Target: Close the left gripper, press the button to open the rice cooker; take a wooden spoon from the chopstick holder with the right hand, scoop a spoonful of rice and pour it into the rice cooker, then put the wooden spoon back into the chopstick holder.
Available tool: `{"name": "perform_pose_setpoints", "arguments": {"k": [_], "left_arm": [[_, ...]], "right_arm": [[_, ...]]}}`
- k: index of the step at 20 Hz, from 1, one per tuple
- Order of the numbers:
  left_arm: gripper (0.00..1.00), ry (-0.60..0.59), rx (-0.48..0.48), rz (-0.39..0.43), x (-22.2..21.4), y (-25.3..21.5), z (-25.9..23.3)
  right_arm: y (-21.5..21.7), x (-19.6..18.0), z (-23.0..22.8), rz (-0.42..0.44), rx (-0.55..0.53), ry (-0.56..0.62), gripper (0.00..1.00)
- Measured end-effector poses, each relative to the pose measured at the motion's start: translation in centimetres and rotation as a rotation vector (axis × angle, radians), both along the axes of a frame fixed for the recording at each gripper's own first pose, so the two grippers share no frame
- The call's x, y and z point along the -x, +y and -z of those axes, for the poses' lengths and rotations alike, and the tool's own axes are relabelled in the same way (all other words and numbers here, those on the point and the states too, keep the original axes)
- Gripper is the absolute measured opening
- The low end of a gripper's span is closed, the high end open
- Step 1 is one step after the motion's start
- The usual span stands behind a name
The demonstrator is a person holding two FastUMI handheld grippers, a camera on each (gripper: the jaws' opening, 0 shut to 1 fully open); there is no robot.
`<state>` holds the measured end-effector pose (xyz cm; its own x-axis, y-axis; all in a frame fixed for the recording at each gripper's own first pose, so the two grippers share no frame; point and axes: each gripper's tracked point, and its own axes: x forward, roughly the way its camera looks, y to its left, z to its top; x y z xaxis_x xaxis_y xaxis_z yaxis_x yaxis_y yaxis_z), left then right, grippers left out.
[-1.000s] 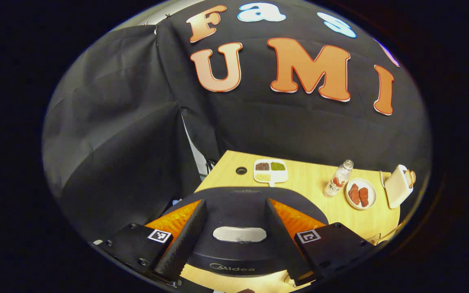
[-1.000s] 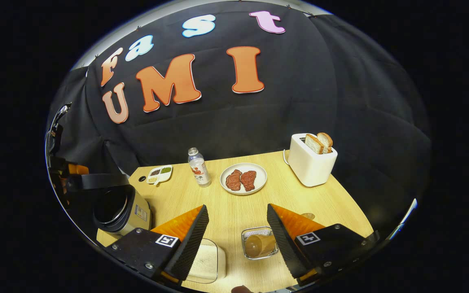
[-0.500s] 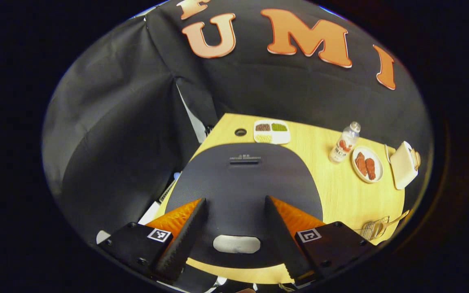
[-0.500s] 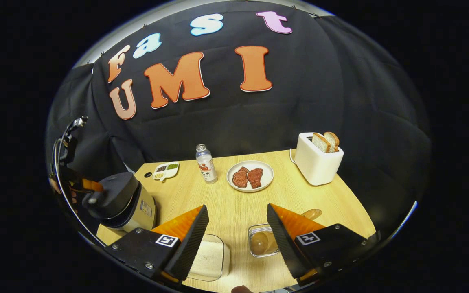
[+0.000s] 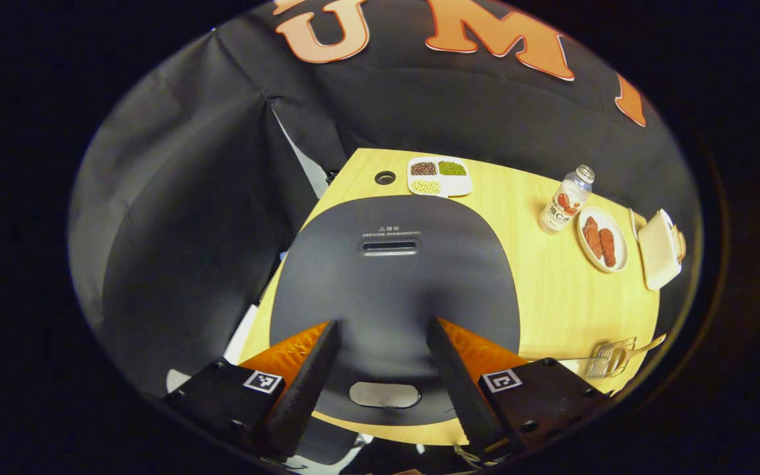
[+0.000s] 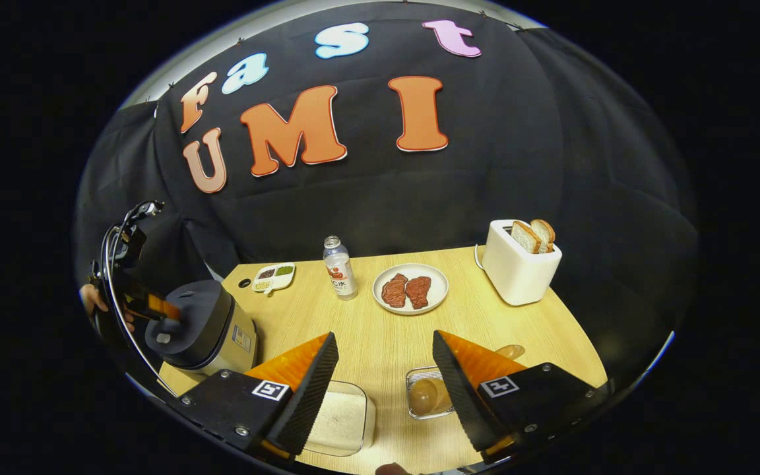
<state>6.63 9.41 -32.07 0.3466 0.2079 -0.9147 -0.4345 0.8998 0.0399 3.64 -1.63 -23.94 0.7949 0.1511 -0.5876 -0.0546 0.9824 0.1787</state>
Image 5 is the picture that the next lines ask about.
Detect white round plate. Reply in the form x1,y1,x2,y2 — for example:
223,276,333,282
577,206,629,274

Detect clear plastic drink bottle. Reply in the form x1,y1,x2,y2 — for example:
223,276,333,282
538,165,596,234

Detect white divided dish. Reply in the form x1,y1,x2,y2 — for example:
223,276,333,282
407,156,474,199

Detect white toaster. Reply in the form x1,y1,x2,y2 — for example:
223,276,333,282
636,209,683,292

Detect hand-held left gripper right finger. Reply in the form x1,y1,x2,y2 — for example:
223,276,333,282
425,316,615,459

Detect red meat piece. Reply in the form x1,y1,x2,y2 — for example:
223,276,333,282
583,216,603,259
599,228,618,268

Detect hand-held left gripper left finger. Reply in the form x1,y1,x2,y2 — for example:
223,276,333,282
156,319,342,462

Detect metal wire chopstick holder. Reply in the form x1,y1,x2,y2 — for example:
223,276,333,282
585,338,639,379

